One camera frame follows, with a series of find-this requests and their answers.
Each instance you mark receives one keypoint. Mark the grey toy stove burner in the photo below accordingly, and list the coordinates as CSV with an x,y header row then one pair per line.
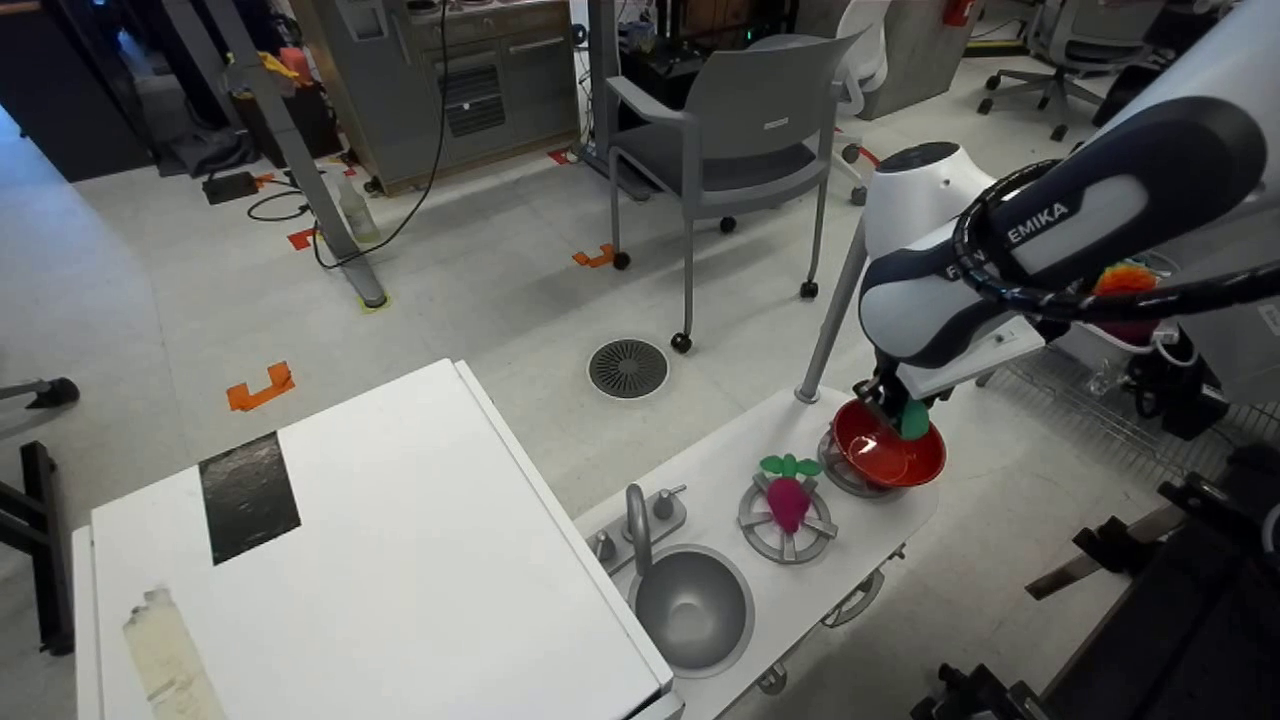
x,y
767,538

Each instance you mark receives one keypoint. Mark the grey chair on casters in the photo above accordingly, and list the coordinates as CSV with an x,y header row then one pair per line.
x,y
750,135

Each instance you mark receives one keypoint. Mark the round floor drain cover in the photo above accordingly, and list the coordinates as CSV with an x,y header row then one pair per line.
x,y
630,368

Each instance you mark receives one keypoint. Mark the white bin with toys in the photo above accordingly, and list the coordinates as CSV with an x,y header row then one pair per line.
x,y
1129,279

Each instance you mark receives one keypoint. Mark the grey toy sink basin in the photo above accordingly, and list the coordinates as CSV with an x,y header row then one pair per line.
x,y
695,610

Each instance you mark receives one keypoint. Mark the red radish plushie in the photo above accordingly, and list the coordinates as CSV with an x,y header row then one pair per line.
x,y
786,485

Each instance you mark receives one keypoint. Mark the green plushie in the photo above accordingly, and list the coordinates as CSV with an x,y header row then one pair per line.
x,y
913,420

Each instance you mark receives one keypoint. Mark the white cabinet top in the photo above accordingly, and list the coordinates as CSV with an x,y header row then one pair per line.
x,y
430,578

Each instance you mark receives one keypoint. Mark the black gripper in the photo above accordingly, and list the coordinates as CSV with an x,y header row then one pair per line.
x,y
884,392

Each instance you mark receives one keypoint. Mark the red bowl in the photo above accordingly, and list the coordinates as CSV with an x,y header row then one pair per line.
x,y
876,452

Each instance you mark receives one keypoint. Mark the white and navy robot arm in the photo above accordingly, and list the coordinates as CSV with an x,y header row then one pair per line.
x,y
1016,263

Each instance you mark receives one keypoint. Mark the black equipment at right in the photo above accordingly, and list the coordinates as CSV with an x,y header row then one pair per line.
x,y
1192,636

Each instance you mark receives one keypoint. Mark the grey upright post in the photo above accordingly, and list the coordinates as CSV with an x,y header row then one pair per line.
x,y
834,319

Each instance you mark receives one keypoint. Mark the black tripod at left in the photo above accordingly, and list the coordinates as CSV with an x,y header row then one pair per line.
x,y
35,524

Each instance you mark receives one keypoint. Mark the orange floor tape bracket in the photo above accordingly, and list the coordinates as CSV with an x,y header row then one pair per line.
x,y
272,386

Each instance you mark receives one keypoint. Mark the grey metal stand leg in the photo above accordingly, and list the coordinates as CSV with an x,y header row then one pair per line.
x,y
244,75

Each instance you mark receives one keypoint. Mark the grey metal cabinet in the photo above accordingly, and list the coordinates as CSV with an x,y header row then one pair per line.
x,y
436,86

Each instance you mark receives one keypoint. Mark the grey toy faucet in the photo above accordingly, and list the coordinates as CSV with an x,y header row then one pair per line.
x,y
637,529

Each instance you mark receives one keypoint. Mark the black office chair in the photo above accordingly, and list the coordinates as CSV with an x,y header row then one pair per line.
x,y
1075,41

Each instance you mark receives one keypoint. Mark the white toy kitchen counter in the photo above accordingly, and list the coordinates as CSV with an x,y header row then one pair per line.
x,y
786,601

